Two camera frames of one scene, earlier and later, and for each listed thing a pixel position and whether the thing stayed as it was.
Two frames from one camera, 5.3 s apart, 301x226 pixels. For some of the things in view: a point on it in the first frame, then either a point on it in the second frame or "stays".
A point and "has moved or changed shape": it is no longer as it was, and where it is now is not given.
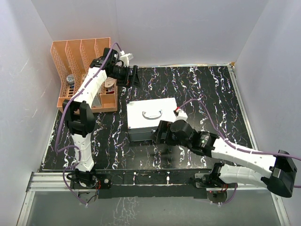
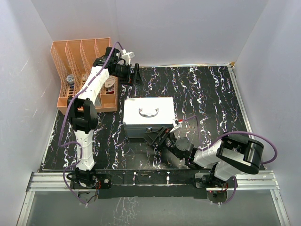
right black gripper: x=164 y=126 to x=159 y=136
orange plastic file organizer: x=72 y=59 stays
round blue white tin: x=70 y=79 stays
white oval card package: x=109 y=82 stays
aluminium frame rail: x=61 y=181 stays
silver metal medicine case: x=144 y=117 has moved or changed shape
